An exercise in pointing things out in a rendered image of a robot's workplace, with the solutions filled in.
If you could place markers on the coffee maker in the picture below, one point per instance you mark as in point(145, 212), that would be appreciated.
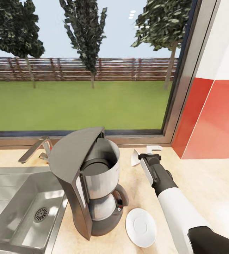
point(86, 165)

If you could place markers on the drop in sink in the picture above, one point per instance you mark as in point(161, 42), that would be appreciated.
point(32, 205)

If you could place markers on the paper coffee filter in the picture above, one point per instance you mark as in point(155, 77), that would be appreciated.
point(134, 158)

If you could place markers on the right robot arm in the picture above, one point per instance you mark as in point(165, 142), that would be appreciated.
point(190, 231)

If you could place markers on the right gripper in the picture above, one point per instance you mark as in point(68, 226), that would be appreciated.
point(143, 154)

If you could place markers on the saucer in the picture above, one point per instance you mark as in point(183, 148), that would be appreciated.
point(141, 227)

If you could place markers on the fixed window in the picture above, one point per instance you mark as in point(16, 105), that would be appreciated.
point(126, 65)

